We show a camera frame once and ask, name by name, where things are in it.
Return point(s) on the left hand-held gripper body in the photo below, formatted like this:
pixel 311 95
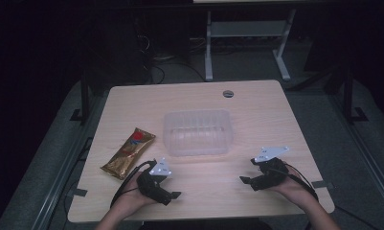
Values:
pixel 151 185

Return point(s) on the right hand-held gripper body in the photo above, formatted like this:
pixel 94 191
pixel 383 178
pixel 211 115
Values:
pixel 272 174

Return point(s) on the person's left hand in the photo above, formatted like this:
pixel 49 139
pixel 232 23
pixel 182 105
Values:
pixel 132 195

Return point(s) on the person's right hand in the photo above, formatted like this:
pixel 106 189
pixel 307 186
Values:
pixel 296 190

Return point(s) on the gold snack packet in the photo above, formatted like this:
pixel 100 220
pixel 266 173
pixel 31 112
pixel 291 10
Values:
pixel 129 153

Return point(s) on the black tape strip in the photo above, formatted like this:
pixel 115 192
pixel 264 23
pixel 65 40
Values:
pixel 322 184
pixel 77 192

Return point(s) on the clear plastic container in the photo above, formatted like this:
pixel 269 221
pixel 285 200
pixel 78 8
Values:
pixel 198 132

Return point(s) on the grey round table grommet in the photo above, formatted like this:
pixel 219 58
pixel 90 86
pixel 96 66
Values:
pixel 228 93

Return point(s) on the black metal stand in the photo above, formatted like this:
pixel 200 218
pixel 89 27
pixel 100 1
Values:
pixel 349 96
pixel 84 96

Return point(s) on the metal floor rail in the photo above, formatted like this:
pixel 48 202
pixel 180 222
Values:
pixel 365 153
pixel 62 172

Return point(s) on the white metal desk frame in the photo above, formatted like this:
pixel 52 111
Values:
pixel 208 48

